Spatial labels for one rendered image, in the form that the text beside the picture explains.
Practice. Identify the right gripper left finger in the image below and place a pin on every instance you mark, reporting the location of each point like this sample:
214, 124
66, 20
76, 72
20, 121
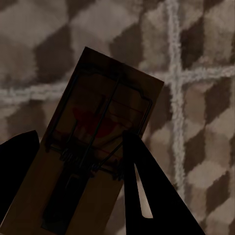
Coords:
16, 157

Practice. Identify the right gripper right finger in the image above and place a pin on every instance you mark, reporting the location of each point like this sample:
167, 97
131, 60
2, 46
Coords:
170, 215

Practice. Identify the mousetrap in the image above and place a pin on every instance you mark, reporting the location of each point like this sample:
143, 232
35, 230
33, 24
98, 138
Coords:
76, 176

